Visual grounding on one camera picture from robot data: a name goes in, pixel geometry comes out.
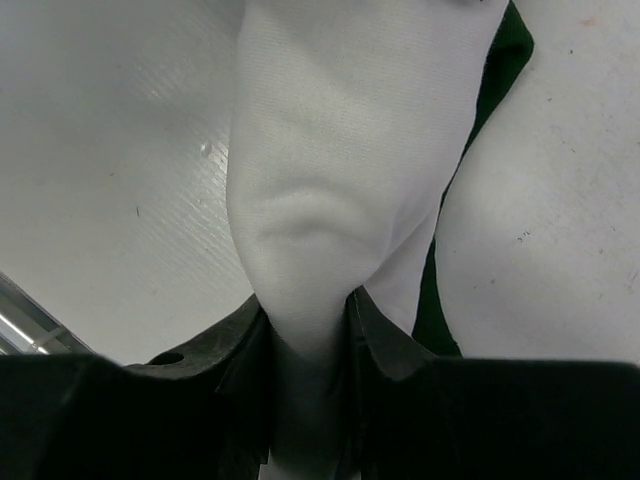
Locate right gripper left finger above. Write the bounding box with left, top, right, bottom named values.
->
left=1, top=298, right=270, bottom=479

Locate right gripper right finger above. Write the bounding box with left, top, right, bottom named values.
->
left=345, top=289, right=639, bottom=479

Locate white and green t shirt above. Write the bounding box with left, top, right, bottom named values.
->
left=226, top=1, right=508, bottom=479

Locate aluminium frame rail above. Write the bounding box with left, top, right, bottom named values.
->
left=0, top=274, right=94, bottom=355

